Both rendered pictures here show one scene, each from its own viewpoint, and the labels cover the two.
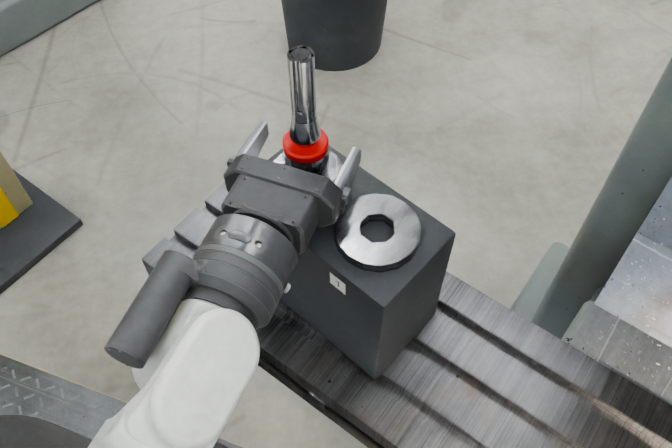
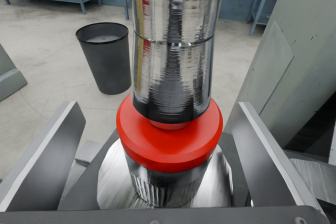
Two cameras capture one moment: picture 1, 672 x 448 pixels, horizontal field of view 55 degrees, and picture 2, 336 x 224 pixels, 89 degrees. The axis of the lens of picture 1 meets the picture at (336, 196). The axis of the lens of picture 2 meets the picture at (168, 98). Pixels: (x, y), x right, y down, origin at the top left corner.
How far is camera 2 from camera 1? 0.59 m
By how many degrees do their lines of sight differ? 18
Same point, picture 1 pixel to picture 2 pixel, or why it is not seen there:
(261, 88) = (92, 106)
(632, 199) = (308, 102)
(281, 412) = not seen: outside the picture
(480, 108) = not seen: hidden behind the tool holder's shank
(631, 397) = not seen: outside the picture
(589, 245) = (276, 131)
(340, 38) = (117, 82)
